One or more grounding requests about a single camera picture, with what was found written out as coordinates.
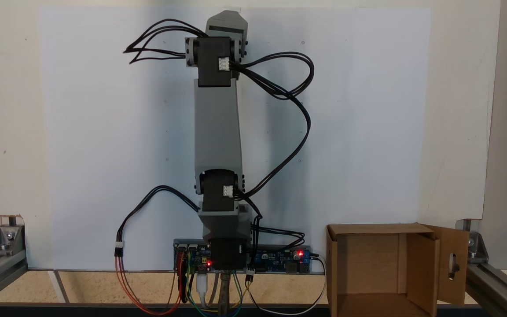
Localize black gripper motor cable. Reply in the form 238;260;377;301
123;18;209;65

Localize black frame bar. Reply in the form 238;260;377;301
0;302;333;317

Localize white paper sheet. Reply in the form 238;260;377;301
39;6;432;271

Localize metal corner bracket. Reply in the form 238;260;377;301
0;225;26;257
456;219;490;264

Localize black cable with white connector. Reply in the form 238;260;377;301
114;185;202;258

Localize black arm motor cable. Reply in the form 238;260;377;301
229;52;315;199

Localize blue power converter board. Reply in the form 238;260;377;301
250;245;312;274

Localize red and orange wires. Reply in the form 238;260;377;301
115;254;188;316

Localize blue motor controller board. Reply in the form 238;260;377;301
173;239;213;273

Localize coloured jumper wires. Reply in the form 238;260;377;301
182;263;247;316

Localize brown cardboard box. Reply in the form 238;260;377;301
326;222;470;317

